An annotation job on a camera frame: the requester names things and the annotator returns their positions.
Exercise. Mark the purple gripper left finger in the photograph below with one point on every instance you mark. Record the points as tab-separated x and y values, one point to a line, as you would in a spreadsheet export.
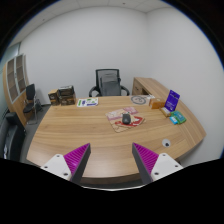
70	166

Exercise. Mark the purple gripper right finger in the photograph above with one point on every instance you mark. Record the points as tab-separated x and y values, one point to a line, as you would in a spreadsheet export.
153	166

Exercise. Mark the black computer mouse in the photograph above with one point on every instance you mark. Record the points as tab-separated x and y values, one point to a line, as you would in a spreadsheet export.
126	119

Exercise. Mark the patterned mouse pad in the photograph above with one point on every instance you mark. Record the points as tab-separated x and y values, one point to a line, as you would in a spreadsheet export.
115	119

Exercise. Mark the blue packet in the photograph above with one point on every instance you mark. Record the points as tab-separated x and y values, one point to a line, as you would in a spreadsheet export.
173	120

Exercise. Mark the small wooden block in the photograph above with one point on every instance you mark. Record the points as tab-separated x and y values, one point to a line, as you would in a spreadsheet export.
165	112

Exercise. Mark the green packet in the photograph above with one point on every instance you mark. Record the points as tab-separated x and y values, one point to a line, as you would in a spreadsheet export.
178	116

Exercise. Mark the orange brown box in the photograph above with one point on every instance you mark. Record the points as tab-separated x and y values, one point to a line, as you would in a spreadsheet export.
156	103

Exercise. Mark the white green leaflet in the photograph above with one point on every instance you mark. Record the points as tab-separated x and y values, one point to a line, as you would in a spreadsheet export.
87	102

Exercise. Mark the round grey coaster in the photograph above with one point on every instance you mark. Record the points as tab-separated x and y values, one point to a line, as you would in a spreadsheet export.
139	100

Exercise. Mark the purple standing sign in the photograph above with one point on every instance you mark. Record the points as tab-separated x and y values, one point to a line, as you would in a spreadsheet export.
172	101

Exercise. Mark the dark cardboard box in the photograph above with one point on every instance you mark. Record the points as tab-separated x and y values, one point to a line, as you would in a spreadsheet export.
67	95

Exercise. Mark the small brown cardboard box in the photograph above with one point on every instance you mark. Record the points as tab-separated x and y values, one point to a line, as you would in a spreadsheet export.
53	97

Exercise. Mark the small black side chair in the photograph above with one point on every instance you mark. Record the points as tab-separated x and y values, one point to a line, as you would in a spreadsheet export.
31	102

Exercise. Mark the black leather armchair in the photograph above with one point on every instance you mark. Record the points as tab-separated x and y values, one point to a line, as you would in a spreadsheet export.
12	135

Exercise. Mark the wooden side desk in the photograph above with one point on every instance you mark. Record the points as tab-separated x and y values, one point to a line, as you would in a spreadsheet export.
145	86

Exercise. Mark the black mesh office chair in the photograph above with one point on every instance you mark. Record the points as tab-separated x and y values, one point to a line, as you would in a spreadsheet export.
108	83

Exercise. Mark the wooden bookshelf cabinet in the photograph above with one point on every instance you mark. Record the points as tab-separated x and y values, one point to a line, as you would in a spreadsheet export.
15	81

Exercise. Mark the desk cable grommet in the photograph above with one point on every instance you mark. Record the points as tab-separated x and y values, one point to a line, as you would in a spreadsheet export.
166	143

